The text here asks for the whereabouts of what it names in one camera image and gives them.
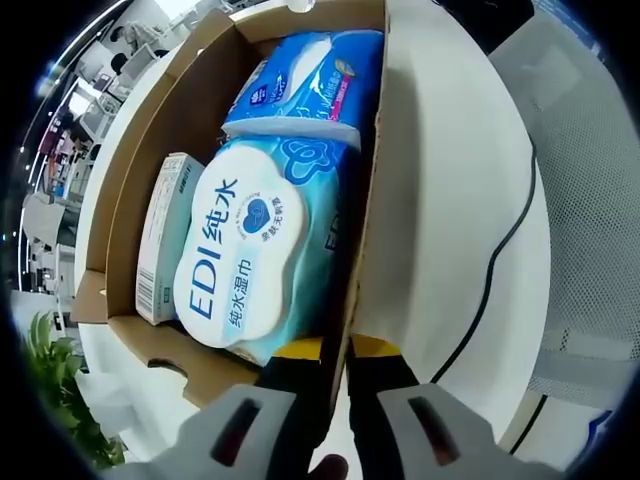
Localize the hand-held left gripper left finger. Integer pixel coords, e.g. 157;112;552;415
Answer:
114;338;330;480

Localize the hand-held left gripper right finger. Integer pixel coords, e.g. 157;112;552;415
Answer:
347;334;565;480

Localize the white blue wet wipes pack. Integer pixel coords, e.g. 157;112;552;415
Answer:
174;134;365;367

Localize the small white carton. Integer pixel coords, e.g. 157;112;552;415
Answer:
134;152;209;327

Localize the brown cardboard shoe box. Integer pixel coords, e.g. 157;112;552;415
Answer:
69;0;436;417

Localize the blue soft tissue pack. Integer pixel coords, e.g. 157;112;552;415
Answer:
222;29;387;152

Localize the person's left hand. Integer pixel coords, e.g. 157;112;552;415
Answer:
306;439;350;480

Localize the white blue-edged board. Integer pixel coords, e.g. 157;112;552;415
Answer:
568;408;615;472

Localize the green potted plant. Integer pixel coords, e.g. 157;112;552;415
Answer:
22;309;127;470

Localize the grey mesh chair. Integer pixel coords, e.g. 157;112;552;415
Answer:
487;29;640;417

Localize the thick black cable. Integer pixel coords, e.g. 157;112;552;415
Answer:
508;393;550;452

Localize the thin black cable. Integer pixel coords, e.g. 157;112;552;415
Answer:
428;138;540;385

